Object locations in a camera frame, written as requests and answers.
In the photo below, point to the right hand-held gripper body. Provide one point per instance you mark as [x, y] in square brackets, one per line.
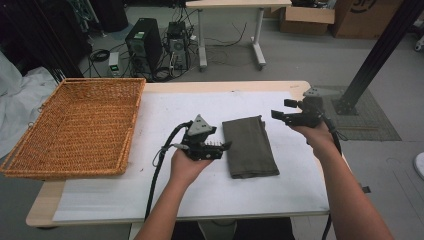
[311, 113]

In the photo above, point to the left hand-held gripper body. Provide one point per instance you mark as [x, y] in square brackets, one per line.
[198, 126]

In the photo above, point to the olive printed t-shirt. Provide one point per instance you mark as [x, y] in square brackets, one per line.
[250, 150]

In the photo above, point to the woven wicker basket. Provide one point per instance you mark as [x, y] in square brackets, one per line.
[76, 130]

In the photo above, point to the person's right hand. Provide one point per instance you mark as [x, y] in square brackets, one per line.
[320, 140]

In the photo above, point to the person's left hand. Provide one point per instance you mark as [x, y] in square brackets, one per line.
[185, 168]

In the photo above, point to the light wooden table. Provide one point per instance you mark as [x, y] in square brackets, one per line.
[200, 86]

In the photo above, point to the grey floor mat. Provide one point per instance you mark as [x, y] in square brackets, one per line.
[370, 123]

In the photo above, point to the open cardboard box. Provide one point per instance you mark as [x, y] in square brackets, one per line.
[305, 23]

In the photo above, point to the grey stool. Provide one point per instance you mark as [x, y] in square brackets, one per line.
[216, 230]

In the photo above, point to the small black computer tower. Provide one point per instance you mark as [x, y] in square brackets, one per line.
[177, 43]

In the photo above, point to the person's legs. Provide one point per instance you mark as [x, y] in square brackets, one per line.
[263, 230]

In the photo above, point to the black tape piece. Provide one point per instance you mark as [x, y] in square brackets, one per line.
[366, 189]

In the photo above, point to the large black computer tower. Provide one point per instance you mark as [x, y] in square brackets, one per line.
[145, 43]

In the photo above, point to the white box with green light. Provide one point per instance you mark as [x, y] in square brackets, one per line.
[113, 63]

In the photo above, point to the large closed cardboard box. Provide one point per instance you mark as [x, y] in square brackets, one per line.
[363, 20]

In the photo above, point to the white-legged desk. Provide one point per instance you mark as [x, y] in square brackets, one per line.
[233, 3]

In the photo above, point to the white round object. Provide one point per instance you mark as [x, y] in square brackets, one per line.
[420, 166]

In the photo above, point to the dark curtain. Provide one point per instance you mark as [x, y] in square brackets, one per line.
[40, 33]

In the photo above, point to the black metal post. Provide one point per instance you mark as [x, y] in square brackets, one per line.
[376, 56]

